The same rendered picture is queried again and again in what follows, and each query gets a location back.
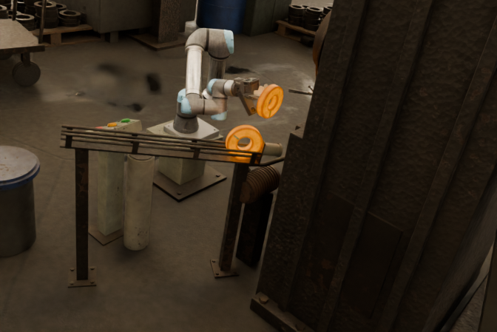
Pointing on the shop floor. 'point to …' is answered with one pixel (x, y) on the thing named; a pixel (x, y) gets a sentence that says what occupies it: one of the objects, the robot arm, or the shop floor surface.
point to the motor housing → (256, 211)
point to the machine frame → (390, 155)
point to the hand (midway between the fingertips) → (271, 97)
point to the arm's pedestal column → (184, 177)
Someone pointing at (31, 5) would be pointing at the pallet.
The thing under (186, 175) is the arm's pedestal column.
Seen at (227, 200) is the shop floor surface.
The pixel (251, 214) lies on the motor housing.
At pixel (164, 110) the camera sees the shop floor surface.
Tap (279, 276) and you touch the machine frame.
